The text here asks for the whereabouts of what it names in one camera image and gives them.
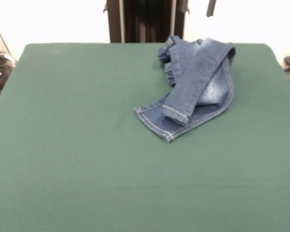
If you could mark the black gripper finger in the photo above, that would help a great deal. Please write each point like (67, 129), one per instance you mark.
(211, 8)

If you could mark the blue denim jeans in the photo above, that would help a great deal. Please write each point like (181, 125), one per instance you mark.
(195, 79)

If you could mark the dark green table cloth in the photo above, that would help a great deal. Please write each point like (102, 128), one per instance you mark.
(87, 157)

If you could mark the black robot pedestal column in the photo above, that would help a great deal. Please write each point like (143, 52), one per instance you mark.
(147, 19)

